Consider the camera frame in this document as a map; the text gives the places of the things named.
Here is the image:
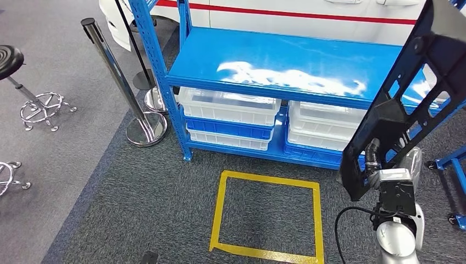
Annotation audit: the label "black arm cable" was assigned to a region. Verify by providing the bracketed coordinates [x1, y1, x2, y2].
[334, 206, 379, 264]

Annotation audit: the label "chrome stanchion post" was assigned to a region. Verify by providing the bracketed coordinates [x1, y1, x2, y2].
[80, 17, 168, 147]
[144, 86, 169, 114]

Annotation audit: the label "black stool chrome base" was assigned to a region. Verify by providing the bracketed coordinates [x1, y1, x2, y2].
[0, 45, 78, 133]
[0, 161, 32, 198]

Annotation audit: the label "yellow floor tape square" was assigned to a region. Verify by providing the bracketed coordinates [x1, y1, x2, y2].
[209, 169, 325, 264]

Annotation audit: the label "blue plastic bin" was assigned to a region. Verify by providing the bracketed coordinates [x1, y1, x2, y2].
[183, 115, 275, 141]
[283, 141, 345, 166]

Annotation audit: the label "black pole stand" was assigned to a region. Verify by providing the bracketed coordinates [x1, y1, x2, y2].
[114, 0, 157, 92]

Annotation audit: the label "black metal frame part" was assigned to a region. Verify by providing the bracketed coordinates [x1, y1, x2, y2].
[336, 0, 466, 202]

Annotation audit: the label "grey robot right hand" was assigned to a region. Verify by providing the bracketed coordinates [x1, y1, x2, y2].
[364, 137, 424, 181]

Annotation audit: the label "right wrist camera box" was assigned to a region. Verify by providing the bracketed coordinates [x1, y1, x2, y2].
[368, 167, 418, 219]

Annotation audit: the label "blue metal shelf rack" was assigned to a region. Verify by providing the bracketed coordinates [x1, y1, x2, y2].
[127, 0, 452, 171]

